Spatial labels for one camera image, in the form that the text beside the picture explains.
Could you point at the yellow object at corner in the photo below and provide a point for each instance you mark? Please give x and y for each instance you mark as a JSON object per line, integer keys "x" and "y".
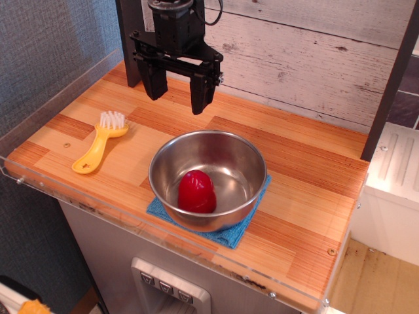
{"x": 34, "y": 307}

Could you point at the dark grey right post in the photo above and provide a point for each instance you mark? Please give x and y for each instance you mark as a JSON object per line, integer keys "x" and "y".
{"x": 400, "y": 65}

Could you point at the dark grey left post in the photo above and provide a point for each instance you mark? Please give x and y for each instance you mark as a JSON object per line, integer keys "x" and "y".
{"x": 130, "y": 18}

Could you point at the red toy bell pepper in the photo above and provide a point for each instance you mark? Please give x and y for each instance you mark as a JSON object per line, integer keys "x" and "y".
{"x": 196, "y": 193}

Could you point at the dark grey post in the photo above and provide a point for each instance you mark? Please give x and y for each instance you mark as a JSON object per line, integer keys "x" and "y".
{"x": 130, "y": 18}
{"x": 400, "y": 65}

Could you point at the yellow brush with white bristles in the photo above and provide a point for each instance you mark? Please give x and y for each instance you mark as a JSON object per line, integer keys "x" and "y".
{"x": 111, "y": 125}

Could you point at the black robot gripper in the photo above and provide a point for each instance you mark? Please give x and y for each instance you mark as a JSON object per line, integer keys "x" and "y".
{"x": 177, "y": 45}

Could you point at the clear acrylic guard rail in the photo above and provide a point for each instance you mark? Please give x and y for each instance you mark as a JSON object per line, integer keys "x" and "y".
{"x": 292, "y": 245}

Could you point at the silver metal bowl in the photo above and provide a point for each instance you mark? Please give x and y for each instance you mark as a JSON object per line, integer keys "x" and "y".
{"x": 235, "y": 166}

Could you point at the white toy appliance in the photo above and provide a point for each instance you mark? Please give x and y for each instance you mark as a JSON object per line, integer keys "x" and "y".
{"x": 386, "y": 216}

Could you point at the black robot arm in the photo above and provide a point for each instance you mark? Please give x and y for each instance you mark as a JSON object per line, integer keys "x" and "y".
{"x": 170, "y": 4}

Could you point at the grey toy cabinet front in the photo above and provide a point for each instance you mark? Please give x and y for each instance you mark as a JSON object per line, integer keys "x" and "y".
{"x": 109, "y": 250}

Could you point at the blue folded cloth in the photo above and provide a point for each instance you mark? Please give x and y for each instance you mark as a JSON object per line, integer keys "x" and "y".
{"x": 229, "y": 237}

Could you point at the silver dispenser panel with buttons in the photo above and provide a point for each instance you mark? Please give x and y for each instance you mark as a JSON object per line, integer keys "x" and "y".
{"x": 167, "y": 288}

